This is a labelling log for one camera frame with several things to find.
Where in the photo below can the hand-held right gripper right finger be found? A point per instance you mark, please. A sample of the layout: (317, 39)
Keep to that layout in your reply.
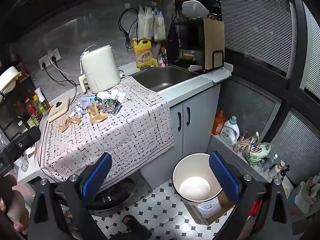
(223, 177)

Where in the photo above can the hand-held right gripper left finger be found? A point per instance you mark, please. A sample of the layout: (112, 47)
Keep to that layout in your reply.
(97, 177)

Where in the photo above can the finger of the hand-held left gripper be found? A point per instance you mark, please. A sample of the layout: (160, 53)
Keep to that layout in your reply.
(28, 135)

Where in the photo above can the white round bin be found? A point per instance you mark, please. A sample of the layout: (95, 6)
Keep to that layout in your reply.
(190, 170)

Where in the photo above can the small brown paper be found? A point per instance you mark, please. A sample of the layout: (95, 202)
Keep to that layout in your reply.
(67, 125)

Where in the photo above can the foil ball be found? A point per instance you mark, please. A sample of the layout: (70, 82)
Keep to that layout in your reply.
(80, 110)

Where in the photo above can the large brown paper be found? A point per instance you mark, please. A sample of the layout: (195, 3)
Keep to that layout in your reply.
(97, 116)

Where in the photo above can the blue white carton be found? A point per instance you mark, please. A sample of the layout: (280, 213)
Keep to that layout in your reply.
(87, 100)

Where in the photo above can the colourful printed wrapper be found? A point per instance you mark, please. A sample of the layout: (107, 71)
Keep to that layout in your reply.
(110, 106)

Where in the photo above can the white plastic wrapper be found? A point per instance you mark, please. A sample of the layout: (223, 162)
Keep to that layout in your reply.
(117, 95)

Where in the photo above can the person's left hand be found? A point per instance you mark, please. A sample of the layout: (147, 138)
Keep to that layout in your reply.
(17, 210)

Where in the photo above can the black metal spice rack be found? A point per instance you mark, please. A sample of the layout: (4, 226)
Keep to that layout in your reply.
(11, 127)

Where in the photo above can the black round basin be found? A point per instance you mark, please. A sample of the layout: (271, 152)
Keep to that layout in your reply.
(112, 195)

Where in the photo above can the red label sauce bottle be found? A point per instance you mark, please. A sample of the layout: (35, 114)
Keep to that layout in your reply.
(31, 110)

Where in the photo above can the green label bottle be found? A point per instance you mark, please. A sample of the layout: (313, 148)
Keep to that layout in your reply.
(39, 108)

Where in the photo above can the pink packet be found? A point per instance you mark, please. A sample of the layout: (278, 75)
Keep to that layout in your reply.
(242, 143)

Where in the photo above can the white capped oil bottle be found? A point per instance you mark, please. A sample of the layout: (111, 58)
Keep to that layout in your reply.
(41, 97)

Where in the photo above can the colourful refill pouch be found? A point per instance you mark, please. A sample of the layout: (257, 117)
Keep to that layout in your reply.
(256, 151)

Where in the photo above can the white laundry detergent bottle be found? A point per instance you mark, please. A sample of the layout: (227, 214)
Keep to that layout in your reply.
(230, 132)

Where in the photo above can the cardboard box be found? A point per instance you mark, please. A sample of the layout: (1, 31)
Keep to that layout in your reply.
(200, 217)

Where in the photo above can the printed tablecloth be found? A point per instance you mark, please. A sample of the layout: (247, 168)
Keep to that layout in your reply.
(120, 130)

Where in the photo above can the orange bottle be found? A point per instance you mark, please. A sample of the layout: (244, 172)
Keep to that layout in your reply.
(218, 123)

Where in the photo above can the white round bowl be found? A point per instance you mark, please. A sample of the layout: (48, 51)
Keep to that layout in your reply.
(8, 78)

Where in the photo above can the person's foot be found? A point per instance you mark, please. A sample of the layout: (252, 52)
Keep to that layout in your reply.
(135, 226)

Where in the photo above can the grey cabinet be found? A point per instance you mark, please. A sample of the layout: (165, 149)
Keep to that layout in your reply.
(197, 120)

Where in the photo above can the cream air fryer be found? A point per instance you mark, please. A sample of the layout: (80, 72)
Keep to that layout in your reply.
(100, 67)

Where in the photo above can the white cloth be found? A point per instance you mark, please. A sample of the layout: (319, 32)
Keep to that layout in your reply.
(220, 75)

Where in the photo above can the steel sink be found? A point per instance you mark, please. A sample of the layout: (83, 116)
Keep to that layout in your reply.
(165, 77)

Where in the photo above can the dark sink plug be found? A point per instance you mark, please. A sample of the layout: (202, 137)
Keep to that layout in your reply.
(145, 67)

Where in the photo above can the yellow sponge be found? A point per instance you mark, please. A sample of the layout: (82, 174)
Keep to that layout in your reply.
(154, 61)

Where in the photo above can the yellow detergent bottle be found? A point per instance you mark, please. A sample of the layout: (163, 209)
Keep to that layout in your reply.
(145, 55)

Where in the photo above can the small pink bottle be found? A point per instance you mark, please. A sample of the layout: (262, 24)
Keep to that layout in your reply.
(162, 61)

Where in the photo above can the black range hood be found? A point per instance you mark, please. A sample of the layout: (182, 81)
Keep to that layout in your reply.
(37, 2)

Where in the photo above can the wooden cutting board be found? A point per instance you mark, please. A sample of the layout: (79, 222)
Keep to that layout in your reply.
(212, 40)

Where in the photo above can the black dish rack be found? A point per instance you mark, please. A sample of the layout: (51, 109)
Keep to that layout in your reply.
(190, 37)

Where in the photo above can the window blinds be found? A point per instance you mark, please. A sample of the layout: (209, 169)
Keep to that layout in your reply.
(255, 25)

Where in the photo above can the hanging clear plastic bag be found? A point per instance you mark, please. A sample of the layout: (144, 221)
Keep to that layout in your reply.
(160, 25)
(145, 23)

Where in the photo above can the white plastic tub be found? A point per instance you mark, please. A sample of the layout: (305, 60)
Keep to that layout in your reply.
(195, 8)

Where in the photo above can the grey wall outlet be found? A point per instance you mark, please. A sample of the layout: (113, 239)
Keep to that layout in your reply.
(43, 62)
(54, 55)

